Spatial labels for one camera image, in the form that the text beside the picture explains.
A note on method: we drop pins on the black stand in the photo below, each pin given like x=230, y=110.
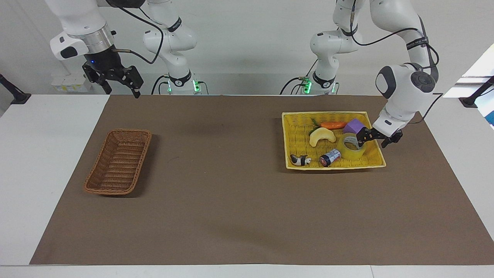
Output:
x=18, y=97
x=471, y=99

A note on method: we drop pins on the purple cube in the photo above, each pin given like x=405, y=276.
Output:
x=353, y=126

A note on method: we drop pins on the pale yellow toy banana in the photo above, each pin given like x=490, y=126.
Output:
x=320, y=136

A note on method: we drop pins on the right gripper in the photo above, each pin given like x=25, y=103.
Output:
x=103, y=58

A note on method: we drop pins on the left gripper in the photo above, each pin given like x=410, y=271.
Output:
x=387, y=135

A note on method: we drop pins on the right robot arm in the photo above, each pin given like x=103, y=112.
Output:
x=83, y=17

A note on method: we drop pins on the small metal can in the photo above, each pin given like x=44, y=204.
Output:
x=330, y=157

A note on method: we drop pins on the brown wicker basket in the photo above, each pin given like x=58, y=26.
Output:
x=117, y=162

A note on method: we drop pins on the clear tape roll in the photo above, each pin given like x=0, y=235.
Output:
x=349, y=152

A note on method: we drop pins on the orange toy carrot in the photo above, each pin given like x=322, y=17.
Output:
x=332, y=125

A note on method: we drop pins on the yellow woven basket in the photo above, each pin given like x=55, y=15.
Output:
x=299, y=135

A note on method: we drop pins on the black white cow figurine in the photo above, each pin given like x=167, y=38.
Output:
x=300, y=160

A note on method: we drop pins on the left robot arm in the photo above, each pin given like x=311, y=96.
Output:
x=405, y=83

